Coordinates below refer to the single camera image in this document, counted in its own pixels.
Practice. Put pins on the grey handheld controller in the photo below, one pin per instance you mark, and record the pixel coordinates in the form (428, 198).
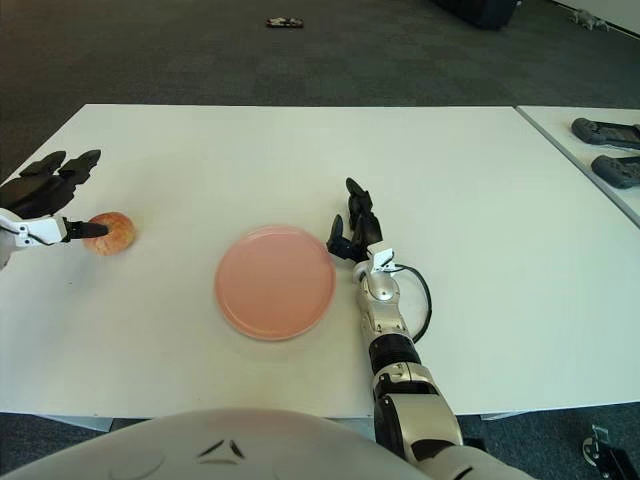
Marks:
(600, 132)
(617, 172)

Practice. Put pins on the small grey floor object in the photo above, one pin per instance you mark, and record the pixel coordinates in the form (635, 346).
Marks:
(590, 19)

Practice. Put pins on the large black floor object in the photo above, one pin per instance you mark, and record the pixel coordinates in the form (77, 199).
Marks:
(480, 12)

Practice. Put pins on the white neighbouring table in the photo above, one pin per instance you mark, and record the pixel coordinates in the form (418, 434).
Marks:
(560, 125)

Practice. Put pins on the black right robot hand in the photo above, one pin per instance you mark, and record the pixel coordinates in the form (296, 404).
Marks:
(367, 230)

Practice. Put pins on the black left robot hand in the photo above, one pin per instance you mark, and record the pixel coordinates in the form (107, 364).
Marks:
(37, 192)

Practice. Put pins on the pink round plate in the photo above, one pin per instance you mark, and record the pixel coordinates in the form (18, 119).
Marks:
(275, 282)

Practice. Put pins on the small dark patterned floor object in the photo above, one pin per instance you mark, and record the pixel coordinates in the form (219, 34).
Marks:
(285, 22)

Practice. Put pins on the black metal wheeled stand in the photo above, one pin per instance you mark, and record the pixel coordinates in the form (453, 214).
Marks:
(605, 455)

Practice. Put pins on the red apple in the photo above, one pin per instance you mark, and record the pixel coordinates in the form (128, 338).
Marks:
(120, 237)

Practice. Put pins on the grey robot torso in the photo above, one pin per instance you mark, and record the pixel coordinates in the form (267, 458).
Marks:
(200, 445)

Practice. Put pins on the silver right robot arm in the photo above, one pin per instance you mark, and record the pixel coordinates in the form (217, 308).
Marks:
(382, 292)

